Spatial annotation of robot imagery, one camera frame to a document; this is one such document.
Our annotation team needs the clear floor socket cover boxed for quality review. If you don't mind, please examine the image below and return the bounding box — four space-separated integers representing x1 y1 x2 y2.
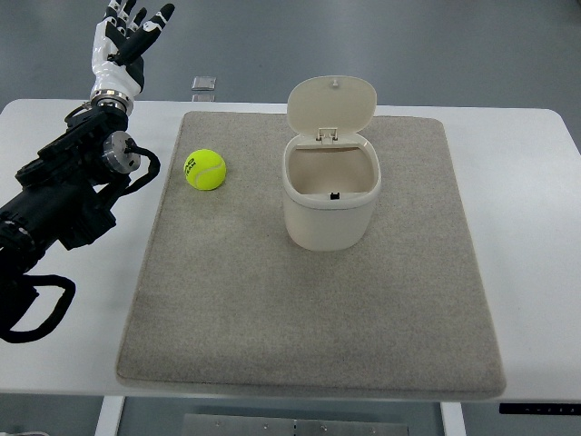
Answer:
192 76 217 91

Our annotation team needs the beige bin with open lid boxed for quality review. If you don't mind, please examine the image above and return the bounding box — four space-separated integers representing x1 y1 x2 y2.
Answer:
282 75 381 252

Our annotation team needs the yellow tennis ball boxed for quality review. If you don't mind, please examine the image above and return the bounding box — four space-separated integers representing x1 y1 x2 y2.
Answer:
183 149 227 191

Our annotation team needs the grey felt mat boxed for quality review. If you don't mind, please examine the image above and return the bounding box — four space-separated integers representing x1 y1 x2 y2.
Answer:
116 112 506 400

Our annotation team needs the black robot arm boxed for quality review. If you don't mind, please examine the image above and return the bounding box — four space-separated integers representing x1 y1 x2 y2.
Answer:
1 89 161 343

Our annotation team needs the white right table leg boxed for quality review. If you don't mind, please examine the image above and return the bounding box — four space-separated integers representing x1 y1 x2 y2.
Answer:
440 402 467 436

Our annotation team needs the white table leg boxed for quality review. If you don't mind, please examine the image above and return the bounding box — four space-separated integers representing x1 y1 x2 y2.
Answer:
94 396 125 436
440 402 467 436

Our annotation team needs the white left table leg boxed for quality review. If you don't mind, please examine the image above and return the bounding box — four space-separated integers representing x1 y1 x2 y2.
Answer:
94 396 125 436

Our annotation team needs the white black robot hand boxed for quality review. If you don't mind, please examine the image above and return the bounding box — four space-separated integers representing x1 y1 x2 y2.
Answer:
91 1 175 99

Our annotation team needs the black table control panel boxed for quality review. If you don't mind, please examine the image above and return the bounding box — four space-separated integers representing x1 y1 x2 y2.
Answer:
498 402 581 416

